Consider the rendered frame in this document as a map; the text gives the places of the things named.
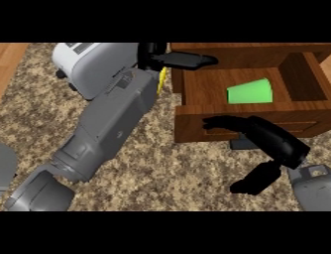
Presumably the white and grey toaster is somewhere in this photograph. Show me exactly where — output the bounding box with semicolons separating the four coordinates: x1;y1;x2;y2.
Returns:
50;42;141;101

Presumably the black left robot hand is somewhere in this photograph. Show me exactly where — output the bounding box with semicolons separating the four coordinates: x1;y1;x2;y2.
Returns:
135;42;220;72

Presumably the brown wooden drawer box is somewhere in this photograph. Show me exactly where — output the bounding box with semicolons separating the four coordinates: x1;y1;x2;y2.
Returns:
180;52;331;107

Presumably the brown wooden cabinet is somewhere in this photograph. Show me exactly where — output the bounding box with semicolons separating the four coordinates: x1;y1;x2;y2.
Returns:
168;42;331;95

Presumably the brown wooden drawer front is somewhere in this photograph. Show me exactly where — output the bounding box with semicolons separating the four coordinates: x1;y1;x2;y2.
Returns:
172;99;331;144

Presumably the green cup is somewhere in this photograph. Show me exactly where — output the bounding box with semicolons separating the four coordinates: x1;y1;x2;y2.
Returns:
226;77;274;105

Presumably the dark grey drawer handle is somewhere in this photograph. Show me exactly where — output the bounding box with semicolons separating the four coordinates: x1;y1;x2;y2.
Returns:
228;132;259;151

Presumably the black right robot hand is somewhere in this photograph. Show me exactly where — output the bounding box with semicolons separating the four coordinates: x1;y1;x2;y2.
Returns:
200;114;311;196

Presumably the yellow thin object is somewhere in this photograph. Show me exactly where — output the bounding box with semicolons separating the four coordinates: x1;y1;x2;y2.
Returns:
155;65;169;96

